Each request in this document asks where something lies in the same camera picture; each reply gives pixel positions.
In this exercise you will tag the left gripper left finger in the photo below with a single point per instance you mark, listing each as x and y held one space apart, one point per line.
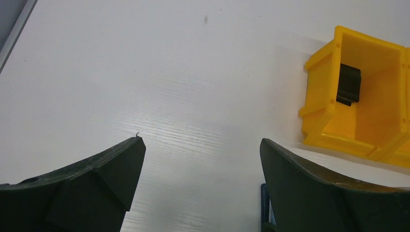
90 195

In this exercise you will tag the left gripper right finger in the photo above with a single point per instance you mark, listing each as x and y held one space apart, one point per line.
307 197

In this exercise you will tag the blue leather card holder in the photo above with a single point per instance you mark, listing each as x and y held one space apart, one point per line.
268 222

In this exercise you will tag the black card in bin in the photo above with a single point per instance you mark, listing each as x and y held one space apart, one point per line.
349 82

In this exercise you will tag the orange three-compartment bin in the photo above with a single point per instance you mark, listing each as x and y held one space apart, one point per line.
378 126

